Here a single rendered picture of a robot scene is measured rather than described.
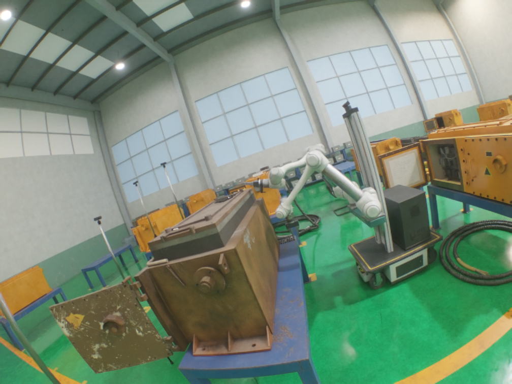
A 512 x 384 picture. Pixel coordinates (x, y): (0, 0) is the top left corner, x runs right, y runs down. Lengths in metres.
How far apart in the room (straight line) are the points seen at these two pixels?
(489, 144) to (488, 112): 7.12
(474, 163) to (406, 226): 0.94
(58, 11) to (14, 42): 2.12
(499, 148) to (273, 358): 2.21
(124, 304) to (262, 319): 0.78
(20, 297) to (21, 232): 4.77
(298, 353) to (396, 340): 0.98
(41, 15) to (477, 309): 11.28
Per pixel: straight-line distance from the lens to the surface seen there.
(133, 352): 1.58
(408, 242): 2.38
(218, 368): 1.34
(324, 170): 1.79
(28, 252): 10.22
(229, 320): 1.33
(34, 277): 6.00
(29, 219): 10.53
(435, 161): 3.17
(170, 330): 1.44
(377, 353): 1.92
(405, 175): 2.97
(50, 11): 9.54
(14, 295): 5.83
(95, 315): 1.50
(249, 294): 1.18
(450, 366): 1.83
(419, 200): 2.32
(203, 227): 1.14
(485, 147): 2.31
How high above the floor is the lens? 1.55
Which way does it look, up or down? 6 degrees down
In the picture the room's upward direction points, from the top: 20 degrees counter-clockwise
